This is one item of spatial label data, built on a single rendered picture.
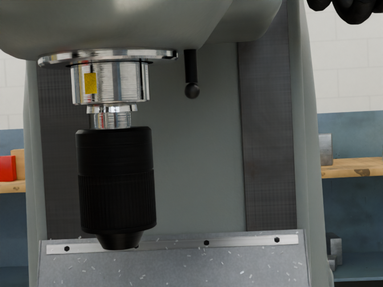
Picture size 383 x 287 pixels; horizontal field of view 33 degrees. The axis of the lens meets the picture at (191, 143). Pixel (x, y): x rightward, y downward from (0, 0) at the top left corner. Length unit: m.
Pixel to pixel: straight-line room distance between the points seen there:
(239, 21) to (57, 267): 0.40
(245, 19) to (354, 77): 4.19
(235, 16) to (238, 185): 0.31
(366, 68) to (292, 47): 3.95
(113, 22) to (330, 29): 4.39
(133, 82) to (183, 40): 0.05
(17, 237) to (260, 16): 4.46
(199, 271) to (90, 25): 0.49
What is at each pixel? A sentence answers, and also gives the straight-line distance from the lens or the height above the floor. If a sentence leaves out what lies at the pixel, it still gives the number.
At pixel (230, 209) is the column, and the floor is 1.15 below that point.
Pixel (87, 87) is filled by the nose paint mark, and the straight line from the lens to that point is 0.39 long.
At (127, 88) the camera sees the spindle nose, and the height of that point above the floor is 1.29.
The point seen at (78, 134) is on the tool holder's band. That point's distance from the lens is 0.39.
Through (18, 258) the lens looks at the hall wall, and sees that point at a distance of 4.94.
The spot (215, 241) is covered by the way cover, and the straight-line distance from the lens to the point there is 0.78.
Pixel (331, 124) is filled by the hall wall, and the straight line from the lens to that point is 4.65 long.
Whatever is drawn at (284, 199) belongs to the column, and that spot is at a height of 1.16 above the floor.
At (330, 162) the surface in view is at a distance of 4.11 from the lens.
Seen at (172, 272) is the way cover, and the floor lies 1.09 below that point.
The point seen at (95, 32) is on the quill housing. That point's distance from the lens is 0.33.
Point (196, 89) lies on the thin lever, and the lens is 0.40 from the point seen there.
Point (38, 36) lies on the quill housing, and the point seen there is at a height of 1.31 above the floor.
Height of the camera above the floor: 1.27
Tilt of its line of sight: 3 degrees down
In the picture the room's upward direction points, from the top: 3 degrees counter-clockwise
